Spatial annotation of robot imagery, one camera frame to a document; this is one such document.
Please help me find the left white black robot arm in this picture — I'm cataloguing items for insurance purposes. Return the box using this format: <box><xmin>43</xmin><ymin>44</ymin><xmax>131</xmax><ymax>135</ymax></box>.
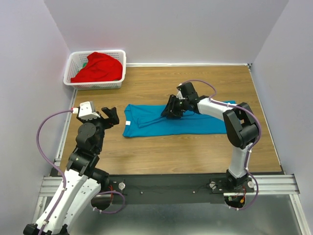
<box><xmin>23</xmin><ymin>101</ymin><xmax>119</xmax><ymax>235</ymax></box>

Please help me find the aluminium frame rail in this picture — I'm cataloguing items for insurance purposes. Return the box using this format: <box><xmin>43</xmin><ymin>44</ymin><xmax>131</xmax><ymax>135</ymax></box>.
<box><xmin>251</xmin><ymin>173</ymin><xmax>313</xmax><ymax>235</ymax></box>

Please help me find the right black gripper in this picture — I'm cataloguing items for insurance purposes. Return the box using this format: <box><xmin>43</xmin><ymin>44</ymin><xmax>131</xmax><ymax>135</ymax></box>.
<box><xmin>160</xmin><ymin>94</ymin><xmax>188</xmax><ymax>119</ymax></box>

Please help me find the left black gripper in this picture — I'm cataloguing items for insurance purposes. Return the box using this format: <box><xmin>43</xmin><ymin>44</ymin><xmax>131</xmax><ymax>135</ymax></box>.
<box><xmin>77</xmin><ymin>107</ymin><xmax>120</xmax><ymax>152</ymax></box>

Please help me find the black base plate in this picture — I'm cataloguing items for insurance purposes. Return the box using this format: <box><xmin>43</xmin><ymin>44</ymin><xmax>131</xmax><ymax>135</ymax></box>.
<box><xmin>110</xmin><ymin>173</ymin><xmax>255</xmax><ymax>205</ymax></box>

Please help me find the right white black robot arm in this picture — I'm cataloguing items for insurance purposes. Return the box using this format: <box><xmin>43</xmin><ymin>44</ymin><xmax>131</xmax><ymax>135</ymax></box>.
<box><xmin>161</xmin><ymin>95</ymin><xmax>261</xmax><ymax>192</ymax></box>

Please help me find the blue t shirt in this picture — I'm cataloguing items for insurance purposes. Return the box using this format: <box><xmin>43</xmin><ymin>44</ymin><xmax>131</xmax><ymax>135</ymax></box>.
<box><xmin>123</xmin><ymin>104</ymin><xmax>226</xmax><ymax>138</ymax></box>

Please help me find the red t shirt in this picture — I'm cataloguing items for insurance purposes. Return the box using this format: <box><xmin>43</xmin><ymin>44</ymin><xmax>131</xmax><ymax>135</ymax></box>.
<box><xmin>70</xmin><ymin>52</ymin><xmax>123</xmax><ymax>83</ymax></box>

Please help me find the white plastic basket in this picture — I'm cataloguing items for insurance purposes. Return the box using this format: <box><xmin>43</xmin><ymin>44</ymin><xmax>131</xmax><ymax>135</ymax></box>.
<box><xmin>63</xmin><ymin>49</ymin><xmax>126</xmax><ymax>90</ymax></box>

